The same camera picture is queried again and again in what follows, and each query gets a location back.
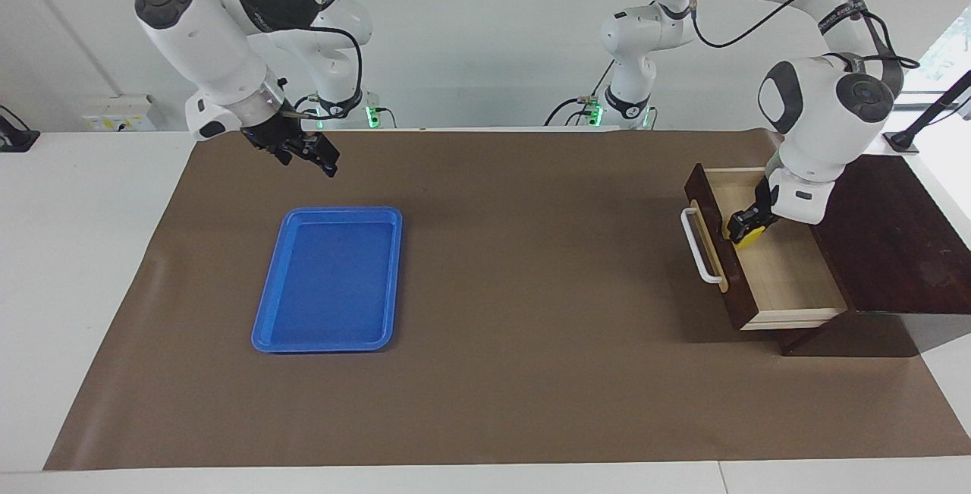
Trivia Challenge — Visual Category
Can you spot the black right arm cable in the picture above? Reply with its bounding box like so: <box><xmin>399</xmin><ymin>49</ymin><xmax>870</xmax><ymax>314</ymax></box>
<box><xmin>282</xmin><ymin>24</ymin><xmax>365</xmax><ymax>121</ymax></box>

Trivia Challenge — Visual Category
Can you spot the brown table mat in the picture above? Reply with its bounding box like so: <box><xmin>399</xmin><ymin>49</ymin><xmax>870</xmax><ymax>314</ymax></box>
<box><xmin>43</xmin><ymin>128</ymin><xmax>971</xmax><ymax>472</ymax></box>

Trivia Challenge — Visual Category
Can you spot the wooden drawer with white handle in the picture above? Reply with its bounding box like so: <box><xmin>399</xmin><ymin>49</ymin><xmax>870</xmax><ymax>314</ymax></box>
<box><xmin>680</xmin><ymin>164</ymin><xmax>849</xmax><ymax>332</ymax></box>

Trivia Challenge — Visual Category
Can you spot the black clamp mount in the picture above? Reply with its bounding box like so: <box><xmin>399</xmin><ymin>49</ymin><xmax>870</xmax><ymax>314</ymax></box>
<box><xmin>0</xmin><ymin>105</ymin><xmax>40</xmax><ymax>153</ymax></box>

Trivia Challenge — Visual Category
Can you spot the white wall socket box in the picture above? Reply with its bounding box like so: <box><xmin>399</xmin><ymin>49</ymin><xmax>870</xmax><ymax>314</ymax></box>
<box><xmin>82</xmin><ymin>96</ymin><xmax>158</xmax><ymax>132</ymax></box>

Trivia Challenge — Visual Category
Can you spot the black base cable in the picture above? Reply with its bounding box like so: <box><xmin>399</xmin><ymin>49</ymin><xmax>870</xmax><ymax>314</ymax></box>
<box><xmin>545</xmin><ymin>61</ymin><xmax>617</xmax><ymax>127</ymax></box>
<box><xmin>292</xmin><ymin>96</ymin><xmax>321</xmax><ymax>131</ymax></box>

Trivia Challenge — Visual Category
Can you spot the black camera stand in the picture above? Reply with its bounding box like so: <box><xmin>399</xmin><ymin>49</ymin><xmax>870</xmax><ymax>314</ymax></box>
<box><xmin>884</xmin><ymin>69</ymin><xmax>971</xmax><ymax>155</ymax></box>

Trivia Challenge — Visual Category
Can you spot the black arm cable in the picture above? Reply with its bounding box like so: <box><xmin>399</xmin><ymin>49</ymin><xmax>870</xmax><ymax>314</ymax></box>
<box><xmin>687</xmin><ymin>0</ymin><xmax>921</xmax><ymax>71</ymax></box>
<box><xmin>282</xmin><ymin>24</ymin><xmax>365</xmax><ymax>121</ymax></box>

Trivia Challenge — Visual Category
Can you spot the dark wooden drawer cabinet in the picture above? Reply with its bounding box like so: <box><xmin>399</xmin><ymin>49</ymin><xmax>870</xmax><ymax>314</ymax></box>
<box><xmin>778</xmin><ymin>153</ymin><xmax>971</xmax><ymax>358</ymax></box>

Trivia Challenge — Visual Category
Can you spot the blue plastic tray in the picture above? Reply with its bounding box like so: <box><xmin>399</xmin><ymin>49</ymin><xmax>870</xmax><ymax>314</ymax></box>
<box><xmin>251</xmin><ymin>206</ymin><xmax>404</xmax><ymax>354</ymax></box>

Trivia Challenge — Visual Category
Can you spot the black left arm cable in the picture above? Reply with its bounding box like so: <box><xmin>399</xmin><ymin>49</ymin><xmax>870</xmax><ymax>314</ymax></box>
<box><xmin>687</xmin><ymin>0</ymin><xmax>921</xmax><ymax>71</ymax></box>

